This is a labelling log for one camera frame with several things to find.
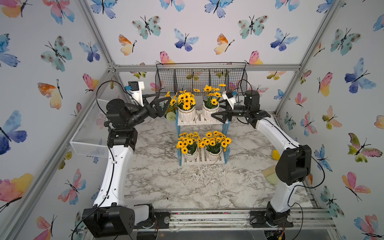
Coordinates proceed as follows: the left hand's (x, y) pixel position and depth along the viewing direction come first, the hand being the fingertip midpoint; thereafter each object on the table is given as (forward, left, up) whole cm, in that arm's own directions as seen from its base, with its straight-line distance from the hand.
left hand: (164, 96), depth 62 cm
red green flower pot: (+21, +4, -31) cm, 37 cm away
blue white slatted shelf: (-5, -16, -46) cm, 49 cm away
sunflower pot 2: (-4, -22, -30) cm, 37 cm away
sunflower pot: (-4, -9, -30) cm, 31 cm away
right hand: (+8, -23, -15) cm, 28 cm away
